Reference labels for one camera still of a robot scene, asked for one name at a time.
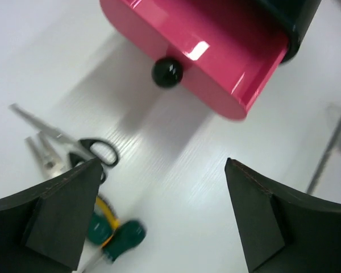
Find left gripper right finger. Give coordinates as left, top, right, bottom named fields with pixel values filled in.
left=224, top=158, right=341, bottom=272

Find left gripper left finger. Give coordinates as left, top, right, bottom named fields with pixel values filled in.
left=0, top=159, right=102, bottom=272

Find green stubby screwdriver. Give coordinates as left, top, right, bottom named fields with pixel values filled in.
left=78, top=220, right=147, bottom=272

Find pink top drawer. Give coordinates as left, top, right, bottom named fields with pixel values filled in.
left=100, top=0, right=289, bottom=121

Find black drawer cabinet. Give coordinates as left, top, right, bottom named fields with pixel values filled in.
left=256, top=0, right=321, bottom=63

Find green orange screwdriver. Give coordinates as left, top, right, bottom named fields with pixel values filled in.
left=87, top=212, right=114, bottom=246

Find yellow handled pliers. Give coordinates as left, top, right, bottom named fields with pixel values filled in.
left=25, top=132, right=120, bottom=246

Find black handled scissors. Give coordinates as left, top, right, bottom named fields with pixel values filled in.
left=9, top=104, right=120, bottom=184

